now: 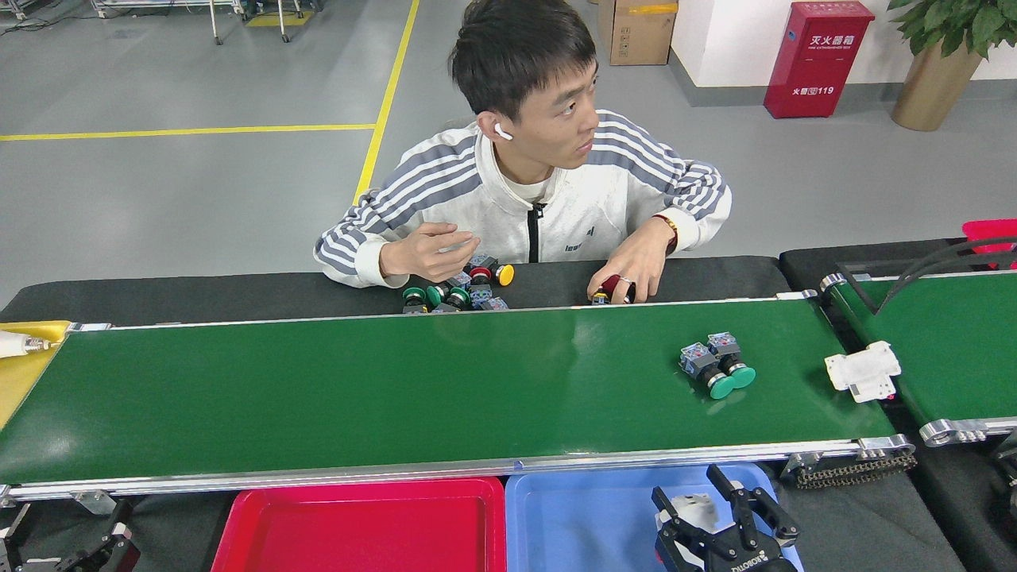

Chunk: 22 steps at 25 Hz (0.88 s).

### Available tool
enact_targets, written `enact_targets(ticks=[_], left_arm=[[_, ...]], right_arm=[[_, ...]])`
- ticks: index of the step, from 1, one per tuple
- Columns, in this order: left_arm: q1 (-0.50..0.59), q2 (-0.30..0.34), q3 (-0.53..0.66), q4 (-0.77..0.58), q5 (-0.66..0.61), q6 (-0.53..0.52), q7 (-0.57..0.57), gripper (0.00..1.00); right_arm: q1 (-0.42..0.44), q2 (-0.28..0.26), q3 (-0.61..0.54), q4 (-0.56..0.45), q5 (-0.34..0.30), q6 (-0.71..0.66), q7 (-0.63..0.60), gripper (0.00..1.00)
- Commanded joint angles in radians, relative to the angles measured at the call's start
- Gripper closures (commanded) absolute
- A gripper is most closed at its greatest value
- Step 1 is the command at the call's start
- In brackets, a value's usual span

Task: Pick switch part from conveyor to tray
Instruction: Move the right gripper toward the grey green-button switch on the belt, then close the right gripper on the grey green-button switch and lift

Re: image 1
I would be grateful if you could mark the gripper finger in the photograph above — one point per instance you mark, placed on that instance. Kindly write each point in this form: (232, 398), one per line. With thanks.
(111, 552)
(6, 552)

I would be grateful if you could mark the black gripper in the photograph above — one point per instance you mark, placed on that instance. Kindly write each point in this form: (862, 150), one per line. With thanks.
(751, 560)

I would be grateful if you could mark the white circuit breaker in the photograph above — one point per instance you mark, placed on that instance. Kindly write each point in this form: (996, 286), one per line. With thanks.
(862, 369)
(695, 508)

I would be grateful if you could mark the red push button switch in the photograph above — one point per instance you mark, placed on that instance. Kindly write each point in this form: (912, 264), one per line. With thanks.
(613, 286)
(480, 276)

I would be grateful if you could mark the blue plastic tray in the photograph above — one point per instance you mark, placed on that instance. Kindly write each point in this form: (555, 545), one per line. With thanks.
(580, 532)

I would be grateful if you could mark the yellow plastic tray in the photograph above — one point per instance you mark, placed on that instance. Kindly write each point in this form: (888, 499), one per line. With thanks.
(20, 381)

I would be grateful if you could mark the red plastic tray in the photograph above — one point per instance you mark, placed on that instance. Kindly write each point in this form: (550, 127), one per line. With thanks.
(357, 532)

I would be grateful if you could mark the short green conveyor belt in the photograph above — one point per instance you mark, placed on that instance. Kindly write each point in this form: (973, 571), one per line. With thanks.
(961, 342)

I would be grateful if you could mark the long green conveyor belt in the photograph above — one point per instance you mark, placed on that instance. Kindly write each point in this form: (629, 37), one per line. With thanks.
(397, 389)

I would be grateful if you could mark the person's left hand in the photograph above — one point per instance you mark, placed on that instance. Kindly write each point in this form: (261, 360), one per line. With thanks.
(639, 258)

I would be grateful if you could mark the person's right hand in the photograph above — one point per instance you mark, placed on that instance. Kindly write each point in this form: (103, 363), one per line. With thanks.
(421, 254)

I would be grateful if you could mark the white light bulb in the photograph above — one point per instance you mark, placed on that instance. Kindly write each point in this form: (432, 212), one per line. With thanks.
(14, 344)

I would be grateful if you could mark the black curved belt guide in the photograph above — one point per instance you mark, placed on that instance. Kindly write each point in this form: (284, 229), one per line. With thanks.
(860, 294)

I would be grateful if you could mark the person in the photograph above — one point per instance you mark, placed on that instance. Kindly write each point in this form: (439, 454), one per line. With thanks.
(596, 214)

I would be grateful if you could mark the red plastic bin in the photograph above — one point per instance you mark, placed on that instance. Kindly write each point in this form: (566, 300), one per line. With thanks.
(993, 232)

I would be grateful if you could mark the white earbud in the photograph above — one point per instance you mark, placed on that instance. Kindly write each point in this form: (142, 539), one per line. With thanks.
(503, 132)

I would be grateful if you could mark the red fire extinguisher cabinet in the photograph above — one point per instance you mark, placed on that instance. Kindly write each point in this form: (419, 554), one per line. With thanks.
(818, 63)

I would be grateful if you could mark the golden plant pot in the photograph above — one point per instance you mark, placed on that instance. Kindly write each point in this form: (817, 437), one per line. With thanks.
(933, 91)

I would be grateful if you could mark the brown cardboard box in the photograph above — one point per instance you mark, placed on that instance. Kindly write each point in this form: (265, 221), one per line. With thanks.
(639, 36)

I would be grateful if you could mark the white metal rack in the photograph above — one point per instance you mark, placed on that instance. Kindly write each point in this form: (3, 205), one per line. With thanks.
(167, 6)

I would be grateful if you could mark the white metal stand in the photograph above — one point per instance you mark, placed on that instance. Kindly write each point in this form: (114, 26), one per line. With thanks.
(284, 20)

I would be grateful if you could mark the green potted plant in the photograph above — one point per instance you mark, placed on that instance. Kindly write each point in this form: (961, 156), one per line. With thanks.
(961, 20)

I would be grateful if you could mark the yellow push button switch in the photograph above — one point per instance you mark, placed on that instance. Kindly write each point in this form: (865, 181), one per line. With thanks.
(504, 275)

